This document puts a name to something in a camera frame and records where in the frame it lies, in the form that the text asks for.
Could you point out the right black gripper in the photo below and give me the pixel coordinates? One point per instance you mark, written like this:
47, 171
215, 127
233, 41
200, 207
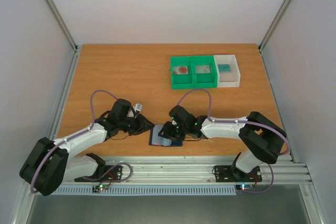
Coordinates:
171, 130

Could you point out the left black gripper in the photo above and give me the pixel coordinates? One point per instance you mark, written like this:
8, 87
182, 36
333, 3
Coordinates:
142, 125

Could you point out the dark blue card holder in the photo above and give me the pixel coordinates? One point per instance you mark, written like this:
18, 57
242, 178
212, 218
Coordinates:
156, 140

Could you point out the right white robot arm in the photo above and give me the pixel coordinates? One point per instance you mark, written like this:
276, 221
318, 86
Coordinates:
264, 140

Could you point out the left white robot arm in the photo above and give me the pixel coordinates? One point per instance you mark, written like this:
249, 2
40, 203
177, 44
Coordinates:
52, 162

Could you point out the red patterned card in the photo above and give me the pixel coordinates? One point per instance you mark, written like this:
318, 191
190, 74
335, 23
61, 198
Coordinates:
180, 70

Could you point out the grey card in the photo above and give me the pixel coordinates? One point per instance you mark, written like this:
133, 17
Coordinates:
201, 69

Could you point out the teal card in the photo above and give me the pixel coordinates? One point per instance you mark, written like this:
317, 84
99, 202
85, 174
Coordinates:
223, 68

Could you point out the left green bin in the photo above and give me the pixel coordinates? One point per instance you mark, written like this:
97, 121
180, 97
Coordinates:
182, 81

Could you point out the green bin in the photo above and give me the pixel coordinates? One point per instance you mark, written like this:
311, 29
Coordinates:
206, 80
182, 81

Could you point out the middle green bin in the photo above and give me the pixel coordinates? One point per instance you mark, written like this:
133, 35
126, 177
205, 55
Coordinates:
206, 80

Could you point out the left circuit board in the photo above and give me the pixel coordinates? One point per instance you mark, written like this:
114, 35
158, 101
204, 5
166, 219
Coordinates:
99, 188

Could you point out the circuit board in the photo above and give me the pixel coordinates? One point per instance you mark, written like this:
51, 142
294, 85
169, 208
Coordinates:
99, 188
244, 187

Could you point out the white bin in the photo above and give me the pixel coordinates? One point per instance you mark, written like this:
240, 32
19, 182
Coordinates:
228, 74

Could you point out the right circuit board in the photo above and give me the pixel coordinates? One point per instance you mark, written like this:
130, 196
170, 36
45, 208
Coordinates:
244, 187

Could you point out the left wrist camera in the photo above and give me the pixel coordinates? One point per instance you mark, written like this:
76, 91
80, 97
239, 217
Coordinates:
135, 110

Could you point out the aluminium front rail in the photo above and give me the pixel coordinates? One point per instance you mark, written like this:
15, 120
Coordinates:
190, 170

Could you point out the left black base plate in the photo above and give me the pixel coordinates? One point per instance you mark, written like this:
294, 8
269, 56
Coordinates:
113, 172

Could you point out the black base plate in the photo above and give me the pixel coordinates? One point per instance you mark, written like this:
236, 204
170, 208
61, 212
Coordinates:
223, 174
113, 172

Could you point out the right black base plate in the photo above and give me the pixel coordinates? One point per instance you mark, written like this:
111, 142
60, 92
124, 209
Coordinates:
223, 174

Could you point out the grey slotted cable duct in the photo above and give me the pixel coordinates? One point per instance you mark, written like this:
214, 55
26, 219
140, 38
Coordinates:
149, 190

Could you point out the left aluminium frame post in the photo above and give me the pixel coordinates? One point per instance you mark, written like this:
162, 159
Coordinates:
54, 10

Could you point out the aluminium frame post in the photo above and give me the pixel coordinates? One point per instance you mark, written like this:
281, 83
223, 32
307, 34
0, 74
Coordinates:
54, 10
273, 25

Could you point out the right aluminium frame post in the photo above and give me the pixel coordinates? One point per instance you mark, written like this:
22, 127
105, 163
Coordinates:
273, 25

